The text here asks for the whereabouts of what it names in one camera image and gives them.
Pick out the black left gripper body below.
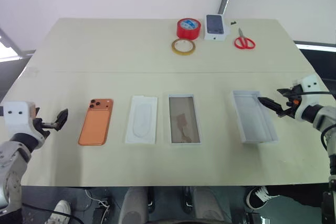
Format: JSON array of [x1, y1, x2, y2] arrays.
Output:
[[32, 106, 57, 138]]

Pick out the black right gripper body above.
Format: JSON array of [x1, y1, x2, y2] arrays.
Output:
[[281, 84, 303, 119]]

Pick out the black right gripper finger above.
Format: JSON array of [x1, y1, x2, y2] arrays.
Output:
[[257, 96, 284, 115], [276, 88, 293, 97]]

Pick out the white box bottom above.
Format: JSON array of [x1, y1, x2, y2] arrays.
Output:
[[232, 90, 279, 144]]

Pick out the white phone tray insert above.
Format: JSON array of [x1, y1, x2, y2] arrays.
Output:
[[124, 95, 159, 145]]

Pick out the white box with brown inside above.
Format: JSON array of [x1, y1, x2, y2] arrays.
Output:
[[167, 93, 204, 145]]

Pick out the white printed phone retail box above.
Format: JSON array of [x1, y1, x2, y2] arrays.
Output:
[[204, 13, 232, 42]]

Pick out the orange smartphone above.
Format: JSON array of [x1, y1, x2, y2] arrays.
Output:
[[78, 98, 114, 147]]

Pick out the dark trouser leg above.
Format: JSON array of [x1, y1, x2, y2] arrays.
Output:
[[267, 185, 328, 209]]

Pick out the black and white sneaker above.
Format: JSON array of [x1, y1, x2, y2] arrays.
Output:
[[245, 185, 279, 210]]

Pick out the grey rounded robot leg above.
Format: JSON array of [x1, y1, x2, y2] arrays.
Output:
[[192, 186, 227, 224], [117, 186, 149, 224]]

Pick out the yellow clear tape roll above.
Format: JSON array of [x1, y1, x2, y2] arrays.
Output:
[[171, 38, 196, 57]]

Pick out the red tape roll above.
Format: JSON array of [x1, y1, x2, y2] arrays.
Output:
[[176, 18, 202, 41]]

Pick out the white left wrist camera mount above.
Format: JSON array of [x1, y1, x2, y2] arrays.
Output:
[[3, 101, 36, 133]]

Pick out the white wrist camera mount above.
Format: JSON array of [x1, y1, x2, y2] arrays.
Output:
[[3, 101, 36, 133], [292, 74, 322, 120]]

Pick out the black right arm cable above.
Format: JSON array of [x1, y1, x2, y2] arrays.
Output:
[[293, 90, 336, 183]]

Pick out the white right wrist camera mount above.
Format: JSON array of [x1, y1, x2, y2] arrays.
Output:
[[292, 74, 322, 120]]

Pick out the red handled scissors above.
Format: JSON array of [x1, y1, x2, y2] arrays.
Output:
[[234, 27, 256, 50]]

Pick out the grey window frame bar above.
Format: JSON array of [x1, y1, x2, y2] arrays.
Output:
[[0, 27, 35, 62]]

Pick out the white floor cable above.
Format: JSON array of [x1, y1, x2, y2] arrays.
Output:
[[84, 188, 110, 222]]

